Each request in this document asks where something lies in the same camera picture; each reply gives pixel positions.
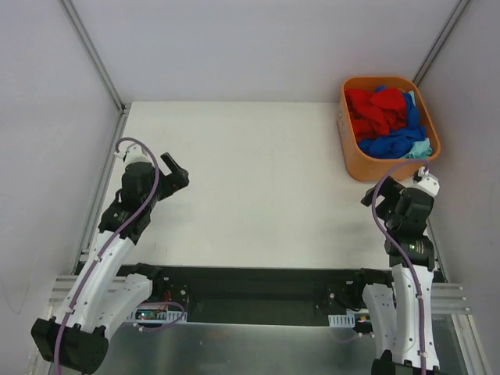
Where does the aluminium front frame rail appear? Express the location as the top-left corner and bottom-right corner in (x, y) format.
(48, 275), (126, 316)

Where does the orange plastic basket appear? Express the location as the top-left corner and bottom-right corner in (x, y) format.
(337, 76), (441, 181)

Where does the right white cable duct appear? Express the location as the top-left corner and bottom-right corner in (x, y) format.
(328, 313), (355, 329)

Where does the right aluminium corner post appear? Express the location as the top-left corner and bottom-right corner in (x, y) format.
(412, 0), (472, 86)

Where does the left aluminium corner post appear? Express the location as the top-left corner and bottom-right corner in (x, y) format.
(59, 0), (127, 114)

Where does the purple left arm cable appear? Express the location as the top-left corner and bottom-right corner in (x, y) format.
(53, 137), (161, 375)

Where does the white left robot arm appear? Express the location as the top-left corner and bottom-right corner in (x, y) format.
(31, 145), (189, 374)

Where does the red t shirt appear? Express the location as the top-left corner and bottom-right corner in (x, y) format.
(345, 87), (407, 141)

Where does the blue t shirt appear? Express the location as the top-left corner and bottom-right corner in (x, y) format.
(358, 84), (427, 159)

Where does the white slotted cable duct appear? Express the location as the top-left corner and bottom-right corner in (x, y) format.
(124, 308), (188, 324)

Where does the light teal t shirt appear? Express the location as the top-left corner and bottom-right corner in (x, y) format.
(402, 91), (433, 159)

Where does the aluminium corner post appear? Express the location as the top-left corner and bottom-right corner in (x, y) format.
(412, 0), (472, 86)
(59, 0), (127, 114)

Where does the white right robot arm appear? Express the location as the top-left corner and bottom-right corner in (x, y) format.
(352, 173), (440, 374)

